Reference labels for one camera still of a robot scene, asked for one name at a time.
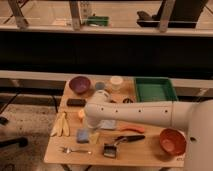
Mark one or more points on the green plastic tray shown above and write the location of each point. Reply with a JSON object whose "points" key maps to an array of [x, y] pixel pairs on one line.
{"points": [[151, 89]]}

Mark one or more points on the metal measuring cup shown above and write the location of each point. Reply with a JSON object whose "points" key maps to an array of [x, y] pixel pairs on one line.
{"points": [[127, 100]]}

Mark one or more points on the silver fork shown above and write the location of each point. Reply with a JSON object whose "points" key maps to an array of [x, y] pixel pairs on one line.
{"points": [[68, 150]]}

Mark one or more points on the black office chair base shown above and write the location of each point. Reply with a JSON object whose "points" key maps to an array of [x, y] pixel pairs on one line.
{"points": [[21, 141]]}

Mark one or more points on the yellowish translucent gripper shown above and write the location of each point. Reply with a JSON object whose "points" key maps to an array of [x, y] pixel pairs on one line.
{"points": [[93, 137]]}

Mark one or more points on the orange apple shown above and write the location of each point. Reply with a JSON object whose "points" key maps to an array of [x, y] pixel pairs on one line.
{"points": [[81, 114]]}

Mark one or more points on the white plastic cup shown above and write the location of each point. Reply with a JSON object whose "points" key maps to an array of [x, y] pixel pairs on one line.
{"points": [[116, 82]]}

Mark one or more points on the blue plastic cup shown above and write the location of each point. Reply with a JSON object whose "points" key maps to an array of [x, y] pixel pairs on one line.
{"points": [[100, 86]]}

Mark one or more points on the orange carrot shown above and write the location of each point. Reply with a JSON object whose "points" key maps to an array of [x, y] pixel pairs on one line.
{"points": [[134, 128]]}

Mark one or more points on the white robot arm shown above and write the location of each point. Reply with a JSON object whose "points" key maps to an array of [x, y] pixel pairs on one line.
{"points": [[194, 118]]}

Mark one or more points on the green box on shelf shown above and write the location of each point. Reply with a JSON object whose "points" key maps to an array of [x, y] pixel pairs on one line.
{"points": [[97, 20]]}

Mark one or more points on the red bowl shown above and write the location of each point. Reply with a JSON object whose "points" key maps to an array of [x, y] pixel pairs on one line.
{"points": [[172, 142]]}

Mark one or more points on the blue sponge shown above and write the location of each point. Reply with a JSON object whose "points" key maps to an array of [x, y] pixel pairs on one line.
{"points": [[82, 136]]}

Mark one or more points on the grey blue cloth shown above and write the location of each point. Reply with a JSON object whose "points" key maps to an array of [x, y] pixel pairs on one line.
{"points": [[108, 124]]}

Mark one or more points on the purple bowl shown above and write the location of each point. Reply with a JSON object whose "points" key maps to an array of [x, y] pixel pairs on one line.
{"points": [[80, 84]]}

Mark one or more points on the black handled brush tool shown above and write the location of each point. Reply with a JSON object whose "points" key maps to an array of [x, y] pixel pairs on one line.
{"points": [[110, 150]]}

